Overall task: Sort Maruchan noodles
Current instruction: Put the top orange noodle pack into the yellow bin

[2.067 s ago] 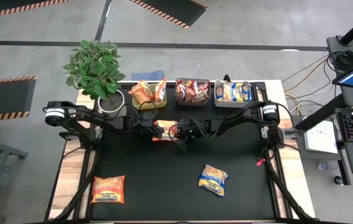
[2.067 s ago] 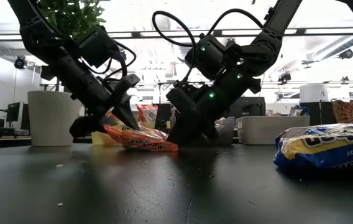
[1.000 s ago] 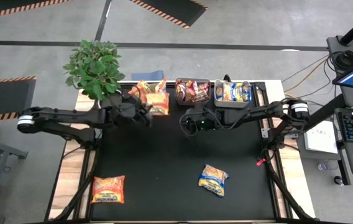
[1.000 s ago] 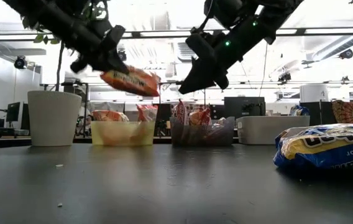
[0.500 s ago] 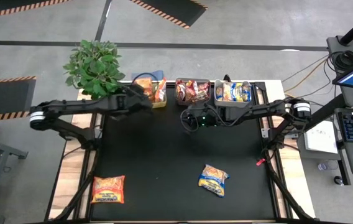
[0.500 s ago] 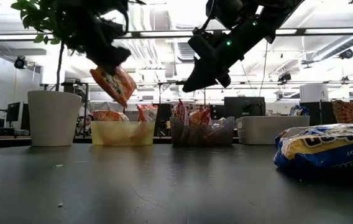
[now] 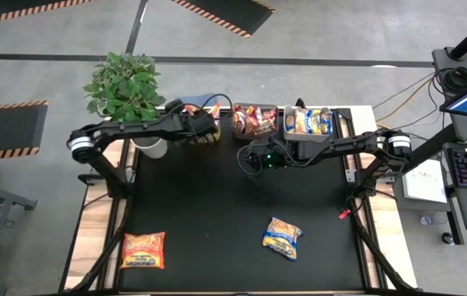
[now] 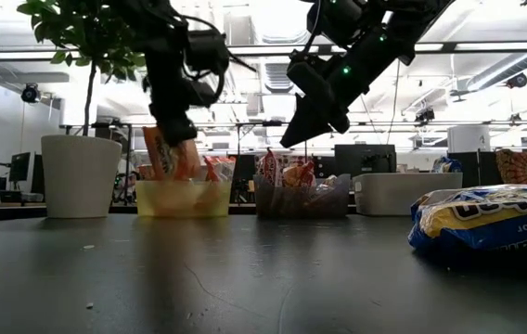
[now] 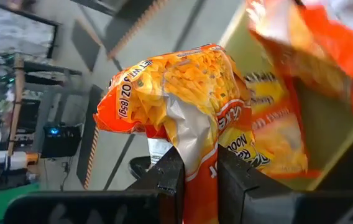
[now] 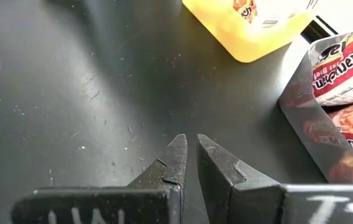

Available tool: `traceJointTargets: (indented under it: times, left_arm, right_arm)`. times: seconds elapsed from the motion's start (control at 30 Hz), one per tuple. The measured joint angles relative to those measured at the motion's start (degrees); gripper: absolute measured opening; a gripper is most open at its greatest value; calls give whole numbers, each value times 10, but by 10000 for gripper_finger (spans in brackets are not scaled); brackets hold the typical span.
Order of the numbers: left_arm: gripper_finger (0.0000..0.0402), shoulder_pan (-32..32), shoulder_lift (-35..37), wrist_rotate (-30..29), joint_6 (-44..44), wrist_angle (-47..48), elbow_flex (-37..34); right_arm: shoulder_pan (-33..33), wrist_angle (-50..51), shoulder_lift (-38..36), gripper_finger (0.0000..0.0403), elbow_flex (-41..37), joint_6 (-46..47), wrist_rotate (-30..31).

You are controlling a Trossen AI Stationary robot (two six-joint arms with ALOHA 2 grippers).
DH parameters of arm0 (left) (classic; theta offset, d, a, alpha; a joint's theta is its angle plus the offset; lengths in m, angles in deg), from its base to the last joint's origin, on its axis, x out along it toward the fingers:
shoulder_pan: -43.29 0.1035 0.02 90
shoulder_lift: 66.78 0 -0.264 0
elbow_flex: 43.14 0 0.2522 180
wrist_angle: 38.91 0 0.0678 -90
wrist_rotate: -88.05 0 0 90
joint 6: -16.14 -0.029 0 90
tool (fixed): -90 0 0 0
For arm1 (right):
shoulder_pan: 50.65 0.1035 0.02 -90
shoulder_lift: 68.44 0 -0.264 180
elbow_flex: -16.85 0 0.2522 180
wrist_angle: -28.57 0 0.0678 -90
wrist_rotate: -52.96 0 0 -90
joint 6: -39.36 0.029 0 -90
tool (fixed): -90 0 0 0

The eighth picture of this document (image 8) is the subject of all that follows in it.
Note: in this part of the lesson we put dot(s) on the white plastic bin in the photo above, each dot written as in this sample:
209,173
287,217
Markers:
407,192

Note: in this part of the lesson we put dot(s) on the black computer monitor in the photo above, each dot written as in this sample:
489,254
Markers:
22,171
365,160

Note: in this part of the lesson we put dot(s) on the black ceiling spotlight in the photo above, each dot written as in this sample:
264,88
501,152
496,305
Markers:
517,80
30,93
425,114

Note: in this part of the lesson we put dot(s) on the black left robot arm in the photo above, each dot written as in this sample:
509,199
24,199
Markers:
152,23

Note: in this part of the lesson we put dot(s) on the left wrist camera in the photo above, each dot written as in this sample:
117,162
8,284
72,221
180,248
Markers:
201,93

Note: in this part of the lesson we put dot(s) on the green leafy plant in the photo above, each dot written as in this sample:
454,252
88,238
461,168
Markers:
82,28

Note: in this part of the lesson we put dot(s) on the orange Maruchan noodle pack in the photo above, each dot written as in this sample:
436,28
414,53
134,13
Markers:
161,158
145,172
221,168

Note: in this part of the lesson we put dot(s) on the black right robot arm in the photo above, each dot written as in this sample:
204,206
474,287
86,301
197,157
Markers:
421,11

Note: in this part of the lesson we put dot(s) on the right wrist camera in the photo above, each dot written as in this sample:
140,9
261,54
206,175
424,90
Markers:
312,79

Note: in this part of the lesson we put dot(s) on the black table mat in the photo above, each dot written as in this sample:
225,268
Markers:
198,278

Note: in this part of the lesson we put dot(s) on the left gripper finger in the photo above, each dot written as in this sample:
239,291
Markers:
177,132

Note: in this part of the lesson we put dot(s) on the grey translucent plastic bin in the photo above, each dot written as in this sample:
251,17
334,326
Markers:
300,204

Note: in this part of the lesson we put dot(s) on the white plant pot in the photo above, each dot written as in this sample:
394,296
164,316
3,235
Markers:
80,176

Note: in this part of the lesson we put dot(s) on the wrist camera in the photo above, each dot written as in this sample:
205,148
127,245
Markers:
312,79
201,93

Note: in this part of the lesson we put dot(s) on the yellow-green plastic bin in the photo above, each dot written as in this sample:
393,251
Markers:
170,204

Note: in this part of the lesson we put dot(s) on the blue Maruchan noodle pack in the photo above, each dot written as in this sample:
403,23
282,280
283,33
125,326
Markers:
477,227
446,165

